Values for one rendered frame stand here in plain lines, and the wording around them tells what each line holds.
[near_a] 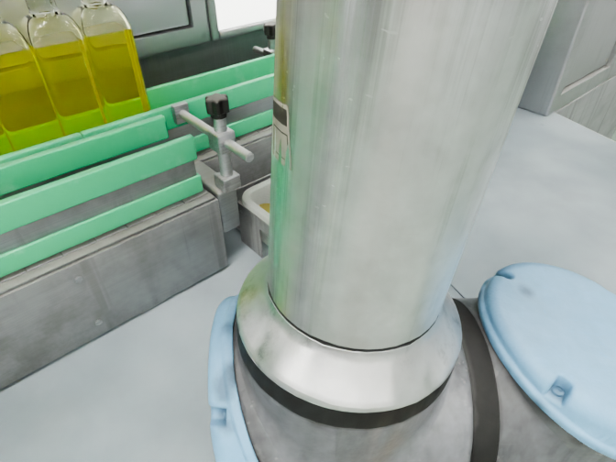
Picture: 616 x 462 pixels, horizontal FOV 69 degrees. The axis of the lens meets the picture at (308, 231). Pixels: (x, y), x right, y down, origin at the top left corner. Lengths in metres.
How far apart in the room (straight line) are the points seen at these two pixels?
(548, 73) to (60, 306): 1.08
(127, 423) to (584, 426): 0.44
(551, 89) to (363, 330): 1.08
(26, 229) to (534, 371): 0.48
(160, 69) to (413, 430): 0.75
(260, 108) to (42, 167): 0.33
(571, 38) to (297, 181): 1.07
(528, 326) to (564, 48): 0.98
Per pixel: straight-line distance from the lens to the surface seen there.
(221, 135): 0.56
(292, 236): 0.17
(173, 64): 0.88
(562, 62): 1.20
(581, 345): 0.28
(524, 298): 0.29
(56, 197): 0.53
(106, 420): 0.57
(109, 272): 0.58
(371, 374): 0.20
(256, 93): 0.72
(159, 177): 0.57
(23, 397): 0.63
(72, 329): 0.62
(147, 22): 0.80
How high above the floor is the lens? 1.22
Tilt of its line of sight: 39 degrees down
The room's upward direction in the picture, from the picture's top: straight up
